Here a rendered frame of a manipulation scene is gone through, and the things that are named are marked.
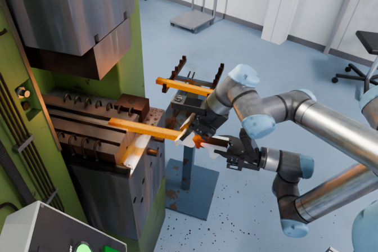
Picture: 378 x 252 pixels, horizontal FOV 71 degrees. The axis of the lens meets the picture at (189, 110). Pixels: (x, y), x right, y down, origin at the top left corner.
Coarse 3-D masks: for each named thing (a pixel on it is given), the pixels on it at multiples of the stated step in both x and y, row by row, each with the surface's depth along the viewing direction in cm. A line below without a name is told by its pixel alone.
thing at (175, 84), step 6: (162, 78) 125; (162, 84) 124; (168, 84) 123; (174, 84) 122; (180, 84) 122; (186, 84) 122; (186, 90) 121; (192, 90) 120; (198, 90) 119; (204, 90) 119; (210, 90) 120
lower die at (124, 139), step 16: (48, 96) 107; (48, 112) 98; (96, 112) 101; (112, 112) 101; (64, 128) 94; (80, 128) 94; (96, 128) 95; (112, 128) 94; (64, 144) 90; (112, 144) 91; (128, 144) 98; (112, 160) 89
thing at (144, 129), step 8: (112, 120) 95; (120, 120) 96; (128, 128) 94; (136, 128) 93; (144, 128) 93; (152, 128) 93; (160, 128) 93; (160, 136) 92; (168, 136) 91; (176, 136) 91; (200, 136) 90; (200, 144) 91; (216, 144) 88; (224, 144) 88
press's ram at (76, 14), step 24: (24, 0) 53; (48, 0) 52; (72, 0) 52; (96, 0) 60; (120, 0) 71; (24, 24) 57; (48, 24) 55; (72, 24) 54; (96, 24) 62; (48, 48) 59; (72, 48) 58
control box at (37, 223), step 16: (32, 208) 49; (48, 208) 51; (16, 224) 48; (32, 224) 46; (48, 224) 49; (64, 224) 53; (80, 224) 56; (0, 240) 47; (16, 240) 45; (32, 240) 45; (48, 240) 48; (64, 240) 51; (80, 240) 54; (96, 240) 58; (112, 240) 63
